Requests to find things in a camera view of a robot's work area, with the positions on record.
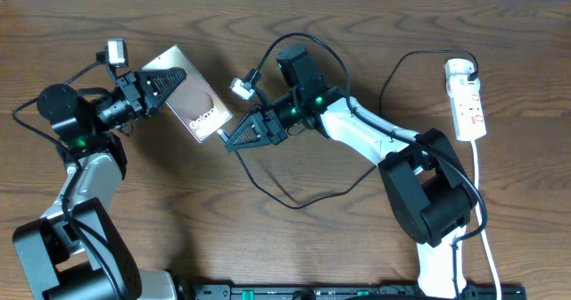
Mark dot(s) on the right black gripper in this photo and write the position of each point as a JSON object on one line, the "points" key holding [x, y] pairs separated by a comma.
{"points": [[275, 133]]}

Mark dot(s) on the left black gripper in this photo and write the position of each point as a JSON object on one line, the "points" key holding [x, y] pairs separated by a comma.
{"points": [[135, 91]]}

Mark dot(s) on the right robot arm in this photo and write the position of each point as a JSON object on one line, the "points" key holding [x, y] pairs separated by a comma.
{"points": [[430, 194]]}

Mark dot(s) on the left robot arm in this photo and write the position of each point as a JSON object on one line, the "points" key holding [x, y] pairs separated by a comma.
{"points": [[74, 251]]}

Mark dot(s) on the white USB charger adapter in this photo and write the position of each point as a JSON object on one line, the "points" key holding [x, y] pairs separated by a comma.
{"points": [[458, 66]]}

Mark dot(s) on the white power strip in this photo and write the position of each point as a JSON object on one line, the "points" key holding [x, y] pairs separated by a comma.
{"points": [[466, 107]]}

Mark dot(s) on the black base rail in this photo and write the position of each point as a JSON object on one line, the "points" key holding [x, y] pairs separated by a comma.
{"points": [[399, 290]]}

